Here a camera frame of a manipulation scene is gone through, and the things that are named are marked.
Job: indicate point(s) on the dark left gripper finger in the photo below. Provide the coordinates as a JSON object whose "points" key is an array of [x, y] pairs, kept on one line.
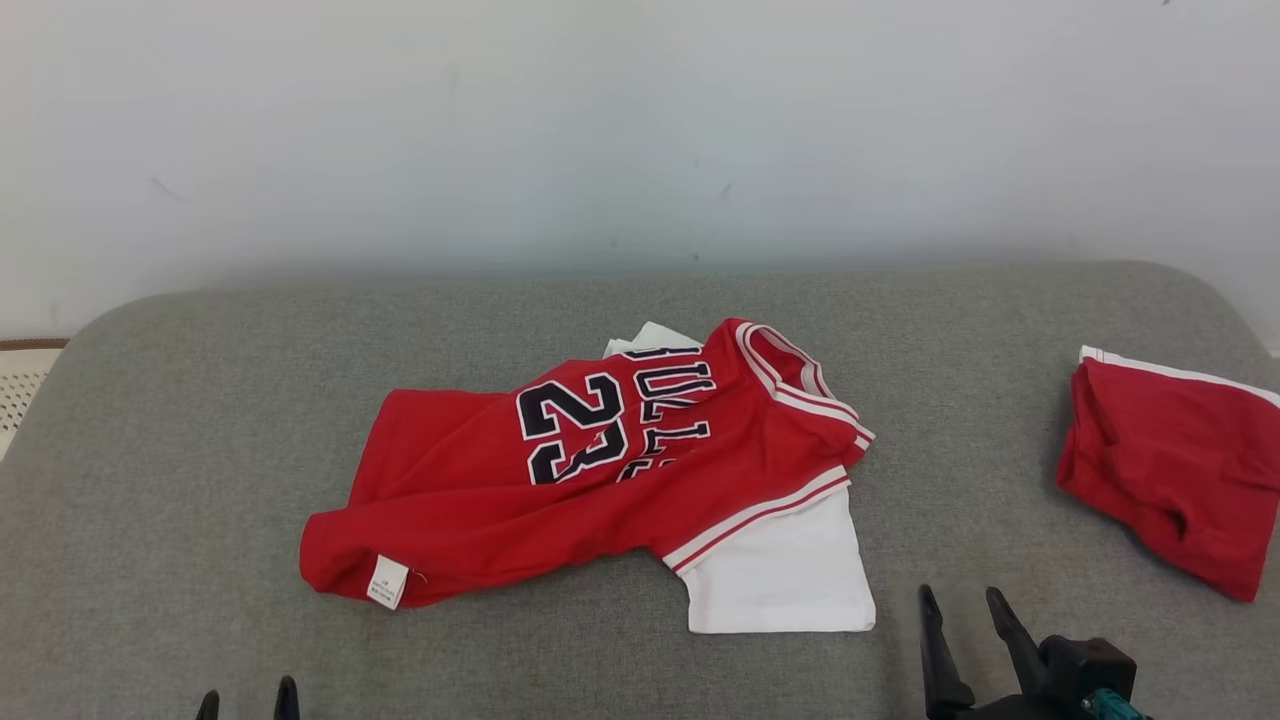
{"points": [[287, 702], [208, 708]]}

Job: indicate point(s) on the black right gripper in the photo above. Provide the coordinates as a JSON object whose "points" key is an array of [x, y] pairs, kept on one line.
{"points": [[990, 712]]}

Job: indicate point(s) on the red shorts white stripe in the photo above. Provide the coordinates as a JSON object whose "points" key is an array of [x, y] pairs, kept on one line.
{"points": [[1170, 470]]}

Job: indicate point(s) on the red Bulls jersey white sleeves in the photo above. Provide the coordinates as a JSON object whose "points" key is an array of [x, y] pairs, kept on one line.
{"points": [[480, 520]]}

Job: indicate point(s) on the cream perforated laundry basket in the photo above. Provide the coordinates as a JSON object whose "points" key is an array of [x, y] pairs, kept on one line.
{"points": [[25, 385]]}

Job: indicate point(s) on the teal right camera connector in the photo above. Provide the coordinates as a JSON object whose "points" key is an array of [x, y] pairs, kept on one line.
{"points": [[1110, 706]]}

